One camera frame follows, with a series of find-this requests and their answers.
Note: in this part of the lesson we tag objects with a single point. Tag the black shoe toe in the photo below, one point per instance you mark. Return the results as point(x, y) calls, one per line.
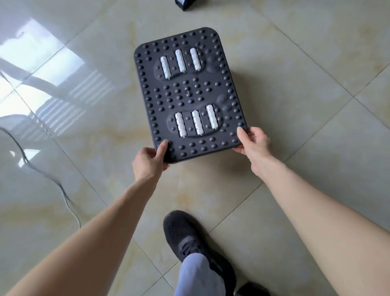
point(252, 289)

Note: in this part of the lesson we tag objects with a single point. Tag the person's left forearm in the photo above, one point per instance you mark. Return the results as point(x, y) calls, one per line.
point(82, 241)

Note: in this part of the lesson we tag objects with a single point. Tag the black mesh sneaker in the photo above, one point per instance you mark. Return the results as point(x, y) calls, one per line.
point(195, 244)

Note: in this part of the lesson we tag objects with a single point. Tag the grey trouser leg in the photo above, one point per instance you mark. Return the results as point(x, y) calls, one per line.
point(195, 276)

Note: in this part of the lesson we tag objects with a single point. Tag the person's left hand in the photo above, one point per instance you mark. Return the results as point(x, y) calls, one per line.
point(147, 166)

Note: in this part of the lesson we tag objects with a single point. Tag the black studded foot massage board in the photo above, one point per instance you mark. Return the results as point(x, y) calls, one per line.
point(189, 91)

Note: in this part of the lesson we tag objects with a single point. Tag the person's left thumb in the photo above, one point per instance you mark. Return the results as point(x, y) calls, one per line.
point(161, 149)

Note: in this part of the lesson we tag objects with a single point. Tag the person's right hand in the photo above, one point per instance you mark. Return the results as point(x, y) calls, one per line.
point(257, 146)

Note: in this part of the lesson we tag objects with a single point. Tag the person's right forearm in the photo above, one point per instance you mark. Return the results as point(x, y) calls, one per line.
point(323, 225)

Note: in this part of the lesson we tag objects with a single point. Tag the person's right thumb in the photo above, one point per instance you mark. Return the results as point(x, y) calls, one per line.
point(242, 137)

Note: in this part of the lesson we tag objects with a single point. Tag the black furniture foot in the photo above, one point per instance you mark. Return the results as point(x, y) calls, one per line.
point(188, 3)

